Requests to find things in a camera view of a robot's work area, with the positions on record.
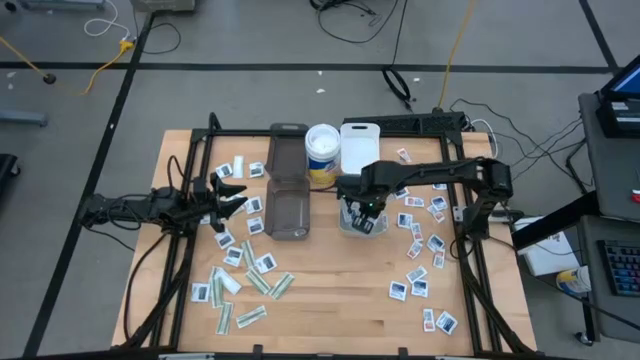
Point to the grey metal rail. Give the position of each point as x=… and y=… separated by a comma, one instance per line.
x=60, y=4

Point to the grey desk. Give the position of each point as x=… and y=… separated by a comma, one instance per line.
x=605, y=310

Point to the black keyboard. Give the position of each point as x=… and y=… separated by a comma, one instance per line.
x=622, y=267

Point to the small red object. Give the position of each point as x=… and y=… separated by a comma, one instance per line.
x=636, y=196

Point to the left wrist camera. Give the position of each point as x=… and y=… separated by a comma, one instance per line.
x=200, y=187

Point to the yellow blue wipes canister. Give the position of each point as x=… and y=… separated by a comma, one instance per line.
x=574, y=281

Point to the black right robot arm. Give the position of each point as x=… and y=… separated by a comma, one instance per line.
x=450, y=170

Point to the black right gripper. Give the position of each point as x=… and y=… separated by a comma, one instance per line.
x=367, y=187

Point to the large plain white packet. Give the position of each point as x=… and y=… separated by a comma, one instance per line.
x=230, y=283

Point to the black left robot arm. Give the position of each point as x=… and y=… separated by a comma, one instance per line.
x=125, y=207

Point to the black desktop device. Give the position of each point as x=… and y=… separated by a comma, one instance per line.
x=620, y=117

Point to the black desk beam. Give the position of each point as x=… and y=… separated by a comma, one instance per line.
x=555, y=222

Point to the black laptop screen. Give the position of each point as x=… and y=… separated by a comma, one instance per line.
x=627, y=82

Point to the silver metal bracket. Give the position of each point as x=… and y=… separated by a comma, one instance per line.
x=459, y=213

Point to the grey cart top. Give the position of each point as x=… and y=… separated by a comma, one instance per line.
x=615, y=170

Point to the black round floor puck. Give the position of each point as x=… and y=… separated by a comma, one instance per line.
x=49, y=78

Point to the grey equipment box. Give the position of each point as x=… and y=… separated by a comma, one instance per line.
x=162, y=5

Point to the Lysol wipes canister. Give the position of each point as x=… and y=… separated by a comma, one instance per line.
x=322, y=145

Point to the small plain white packet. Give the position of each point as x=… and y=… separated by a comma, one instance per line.
x=238, y=166

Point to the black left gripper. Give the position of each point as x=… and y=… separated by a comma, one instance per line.
x=195, y=210

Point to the grey metal bar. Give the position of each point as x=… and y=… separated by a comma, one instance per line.
x=22, y=118

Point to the left pile of paper packets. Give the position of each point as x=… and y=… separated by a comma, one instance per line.
x=255, y=225

